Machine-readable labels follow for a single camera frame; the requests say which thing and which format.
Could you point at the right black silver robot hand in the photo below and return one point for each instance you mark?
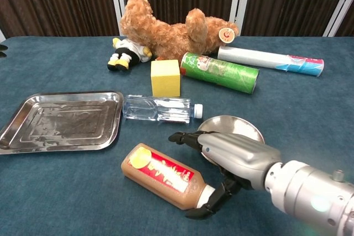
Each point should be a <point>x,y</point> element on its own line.
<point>240,156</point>

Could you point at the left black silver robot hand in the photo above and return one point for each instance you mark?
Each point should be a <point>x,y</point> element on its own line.
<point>2,47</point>

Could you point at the brown sauce bottle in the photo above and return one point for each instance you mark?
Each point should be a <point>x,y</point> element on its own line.
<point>160,172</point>

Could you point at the clear plastic water bottle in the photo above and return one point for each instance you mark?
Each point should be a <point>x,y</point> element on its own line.
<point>155,109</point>

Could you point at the round steel plate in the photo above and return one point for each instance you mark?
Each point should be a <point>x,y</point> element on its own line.
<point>232,125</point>

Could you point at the blue felt table mat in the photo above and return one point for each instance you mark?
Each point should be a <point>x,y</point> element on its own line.
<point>55,67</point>

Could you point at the green chips can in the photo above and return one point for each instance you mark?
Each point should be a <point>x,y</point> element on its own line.
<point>221,73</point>

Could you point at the rectangular steel tray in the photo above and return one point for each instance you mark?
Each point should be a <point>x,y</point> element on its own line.
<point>55,122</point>

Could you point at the white plastic wrap roll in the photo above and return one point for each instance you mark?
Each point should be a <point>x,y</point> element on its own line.
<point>262,59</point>

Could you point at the yellow foam cube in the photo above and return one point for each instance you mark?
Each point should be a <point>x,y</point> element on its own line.
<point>166,79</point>

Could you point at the small black yellow plush doll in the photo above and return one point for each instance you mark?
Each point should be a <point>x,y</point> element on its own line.
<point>124,53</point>

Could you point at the brown teddy bear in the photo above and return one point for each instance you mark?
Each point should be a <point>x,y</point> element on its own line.
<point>166,37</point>

